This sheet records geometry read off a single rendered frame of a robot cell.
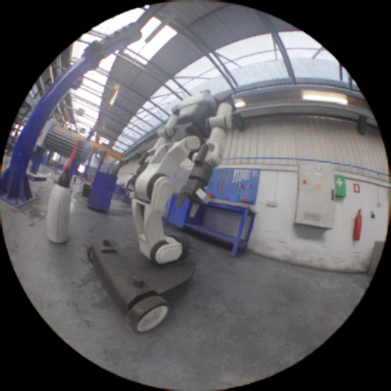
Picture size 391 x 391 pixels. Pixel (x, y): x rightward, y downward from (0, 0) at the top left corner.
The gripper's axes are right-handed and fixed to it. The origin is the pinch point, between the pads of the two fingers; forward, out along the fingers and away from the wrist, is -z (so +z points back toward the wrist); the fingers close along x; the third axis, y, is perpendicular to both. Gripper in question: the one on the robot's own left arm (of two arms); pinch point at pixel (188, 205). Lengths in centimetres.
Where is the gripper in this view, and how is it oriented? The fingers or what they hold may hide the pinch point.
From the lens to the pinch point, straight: 47.1
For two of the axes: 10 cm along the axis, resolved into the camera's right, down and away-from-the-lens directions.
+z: 3.6, -8.9, 2.9
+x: -4.2, -4.3, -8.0
